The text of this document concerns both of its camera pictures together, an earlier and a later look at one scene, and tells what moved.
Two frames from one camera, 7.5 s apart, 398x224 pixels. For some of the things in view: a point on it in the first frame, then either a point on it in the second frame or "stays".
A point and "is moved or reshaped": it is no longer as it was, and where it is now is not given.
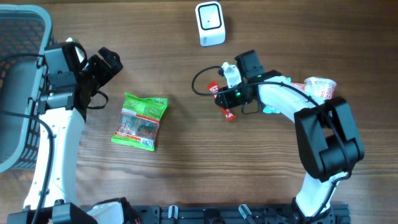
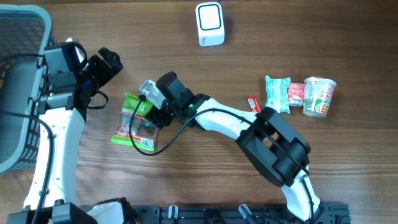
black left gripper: [96, 61] stays
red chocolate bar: [213, 88] is moved or reshaped
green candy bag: [139, 121] stays
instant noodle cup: [321, 88] stays
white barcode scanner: [211, 24] stays
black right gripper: [228, 101] -> [158, 116]
